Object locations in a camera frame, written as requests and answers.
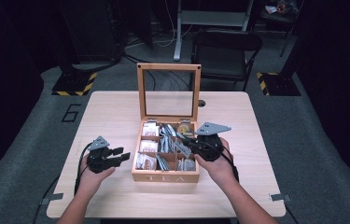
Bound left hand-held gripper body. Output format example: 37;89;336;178
86;135;117;175

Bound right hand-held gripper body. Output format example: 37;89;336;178
194;121;232;162

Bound single grey tea sachet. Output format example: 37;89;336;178
174;139;192;159

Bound wooden tea box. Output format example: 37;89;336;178
131;63;203;184

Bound person's left hand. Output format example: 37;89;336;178
77;154;117;197

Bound person's right hand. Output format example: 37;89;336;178
194;137;241;189

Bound stack of yellow tea packets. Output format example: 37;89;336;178
176;123;194;138

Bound stack of pale tea packets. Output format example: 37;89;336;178
176;158;197;172

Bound stack of white tea packets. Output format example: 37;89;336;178
135;152;158;172
139;139;159;154
143;121;161;137

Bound stack of grey tea packets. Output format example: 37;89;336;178
159;136;175;154
160;123;177;137
156;153;171;172

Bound black stand with striped base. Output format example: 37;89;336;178
51;46;98;97
256;36;307;97

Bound black folding chair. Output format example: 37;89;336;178
189;29;264;91

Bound black equipment cabinet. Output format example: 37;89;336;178
60;0;127;64

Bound black cart with clutter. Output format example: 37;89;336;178
255;0;305;59

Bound left hand-held gripper cable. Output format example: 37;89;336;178
73;142;94;196

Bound hand-held gripper cable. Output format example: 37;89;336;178
221;148;240;183
73;142;94;196

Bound right hand-held gripper cable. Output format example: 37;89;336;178
221;148;240;183

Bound thin black cable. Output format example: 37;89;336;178
284;201;303;224
32;175;61;224

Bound black floor cable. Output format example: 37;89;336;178
125;53;191;91
125;55;158;91

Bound white cables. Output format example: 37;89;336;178
154;0;194;49

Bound white metal desk frame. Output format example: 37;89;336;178
173;0;255;62

